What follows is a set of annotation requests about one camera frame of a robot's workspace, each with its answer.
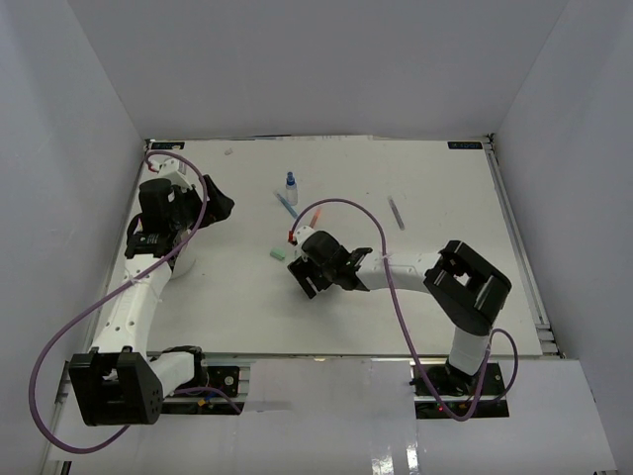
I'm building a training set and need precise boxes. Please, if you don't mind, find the green marker cap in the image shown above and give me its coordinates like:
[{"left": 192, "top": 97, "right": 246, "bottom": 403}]
[{"left": 269, "top": 248, "right": 286, "bottom": 261}]

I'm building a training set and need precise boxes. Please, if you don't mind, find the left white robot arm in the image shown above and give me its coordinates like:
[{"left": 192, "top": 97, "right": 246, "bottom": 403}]
[{"left": 69, "top": 172, "right": 234, "bottom": 427}]

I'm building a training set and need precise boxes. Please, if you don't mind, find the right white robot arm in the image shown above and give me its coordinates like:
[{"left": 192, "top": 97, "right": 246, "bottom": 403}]
[{"left": 288, "top": 227, "right": 511, "bottom": 395}]

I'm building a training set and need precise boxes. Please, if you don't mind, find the white divided round container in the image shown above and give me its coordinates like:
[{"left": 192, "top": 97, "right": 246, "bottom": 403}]
[{"left": 170, "top": 244, "right": 196, "bottom": 280}]

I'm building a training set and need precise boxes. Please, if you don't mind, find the orange pencil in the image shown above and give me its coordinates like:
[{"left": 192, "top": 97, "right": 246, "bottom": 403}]
[{"left": 310, "top": 207, "right": 322, "bottom": 229}]

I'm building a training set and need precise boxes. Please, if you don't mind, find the blue pen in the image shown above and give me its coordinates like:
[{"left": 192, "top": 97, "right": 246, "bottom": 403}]
[{"left": 274, "top": 191, "right": 298, "bottom": 219}]

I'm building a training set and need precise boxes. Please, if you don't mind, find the small bottle blue cap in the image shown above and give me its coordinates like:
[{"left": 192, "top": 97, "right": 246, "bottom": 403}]
[{"left": 285, "top": 171, "right": 299, "bottom": 206}]

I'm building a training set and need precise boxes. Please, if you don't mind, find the purple clear pen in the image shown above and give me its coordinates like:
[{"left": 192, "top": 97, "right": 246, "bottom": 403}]
[{"left": 388, "top": 195, "right": 406, "bottom": 231}]

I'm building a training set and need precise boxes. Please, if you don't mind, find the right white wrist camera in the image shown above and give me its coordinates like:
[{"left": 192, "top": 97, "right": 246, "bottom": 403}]
[{"left": 288, "top": 226, "right": 316, "bottom": 247}]

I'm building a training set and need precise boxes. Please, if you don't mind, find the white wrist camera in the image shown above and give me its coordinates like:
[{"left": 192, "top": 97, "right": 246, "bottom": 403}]
[
  {"left": 148, "top": 158, "right": 194, "bottom": 191},
  {"left": 288, "top": 226, "right": 316, "bottom": 247}
]

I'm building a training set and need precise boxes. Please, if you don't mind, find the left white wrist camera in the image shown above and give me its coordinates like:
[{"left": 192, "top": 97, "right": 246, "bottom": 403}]
[{"left": 148, "top": 158, "right": 194, "bottom": 191}]

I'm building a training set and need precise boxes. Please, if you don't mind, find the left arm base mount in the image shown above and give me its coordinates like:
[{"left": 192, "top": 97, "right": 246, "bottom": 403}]
[{"left": 148, "top": 345, "right": 244, "bottom": 416}]

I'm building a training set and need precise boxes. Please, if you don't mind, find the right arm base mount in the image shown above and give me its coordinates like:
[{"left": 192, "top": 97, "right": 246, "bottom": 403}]
[{"left": 409, "top": 362, "right": 510, "bottom": 421}]

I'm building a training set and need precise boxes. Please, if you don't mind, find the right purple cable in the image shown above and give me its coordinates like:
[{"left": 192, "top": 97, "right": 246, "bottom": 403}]
[{"left": 288, "top": 198, "right": 519, "bottom": 422}]

